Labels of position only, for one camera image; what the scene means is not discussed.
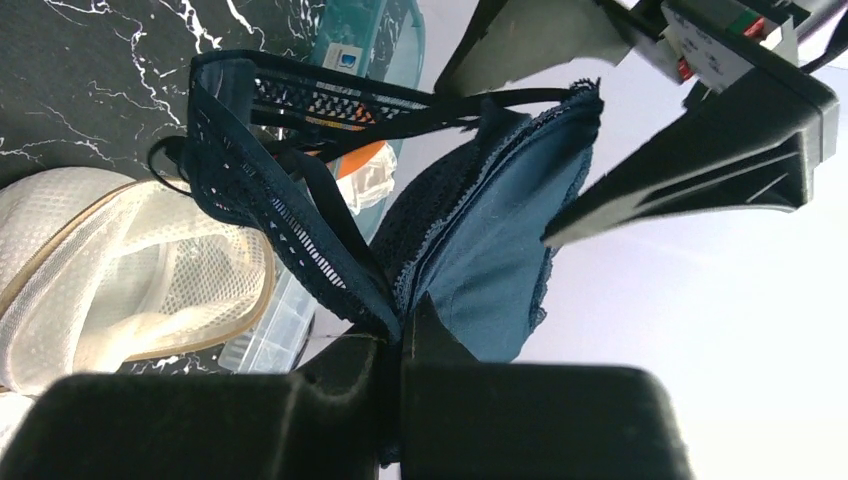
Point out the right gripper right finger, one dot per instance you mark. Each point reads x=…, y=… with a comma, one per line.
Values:
x=462, y=418

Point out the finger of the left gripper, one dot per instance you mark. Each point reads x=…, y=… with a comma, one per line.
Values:
x=507, y=41

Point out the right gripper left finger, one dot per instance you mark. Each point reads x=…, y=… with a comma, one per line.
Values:
x=316, y=422

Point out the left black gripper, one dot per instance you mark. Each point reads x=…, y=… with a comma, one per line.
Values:
x=755, y=145

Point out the orange black bra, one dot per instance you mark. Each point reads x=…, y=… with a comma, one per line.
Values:
x=337, y=118

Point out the dark blue lace bra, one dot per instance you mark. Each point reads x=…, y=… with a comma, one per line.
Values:
x=466, y=232

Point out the clear plastic screw box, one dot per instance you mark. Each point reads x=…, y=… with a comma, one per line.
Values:
x=274, y=344

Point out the white cloth in bin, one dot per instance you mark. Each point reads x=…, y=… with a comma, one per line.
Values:
x=366, y=175

